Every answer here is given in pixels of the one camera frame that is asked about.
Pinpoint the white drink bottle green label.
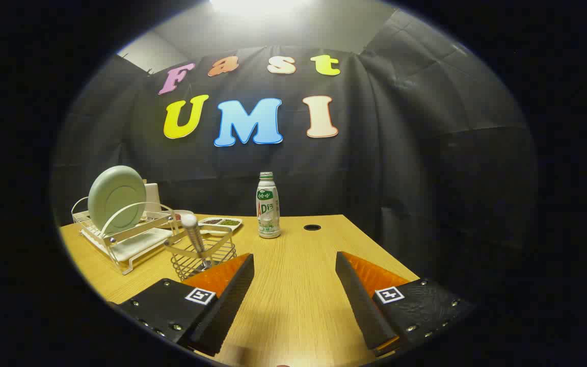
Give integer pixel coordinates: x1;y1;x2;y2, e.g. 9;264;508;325
256;172;281;239

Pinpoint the white wire dish rack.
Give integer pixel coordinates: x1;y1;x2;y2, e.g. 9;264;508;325
71;196;182;276

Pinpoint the metal spoon with white handle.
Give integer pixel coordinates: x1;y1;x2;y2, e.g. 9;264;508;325
180;214;211;270

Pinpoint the pale green plate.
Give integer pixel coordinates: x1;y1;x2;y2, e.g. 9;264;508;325
88;166;147;234

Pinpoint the white toaster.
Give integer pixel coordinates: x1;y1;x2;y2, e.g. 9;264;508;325
143;182;163;214

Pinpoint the metal wire basket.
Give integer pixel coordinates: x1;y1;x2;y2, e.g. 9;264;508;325
164;224;237;282

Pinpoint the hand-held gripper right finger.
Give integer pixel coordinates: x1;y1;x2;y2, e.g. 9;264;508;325
335;251;477;357

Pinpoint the white divided sauce dish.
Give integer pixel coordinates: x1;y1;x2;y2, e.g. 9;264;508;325
198;217;243;235

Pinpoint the black backdrop cloth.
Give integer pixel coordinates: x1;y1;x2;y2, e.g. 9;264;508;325
51;10;539;306

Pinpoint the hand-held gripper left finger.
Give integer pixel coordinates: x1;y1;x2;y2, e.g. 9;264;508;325
108;253;255;357

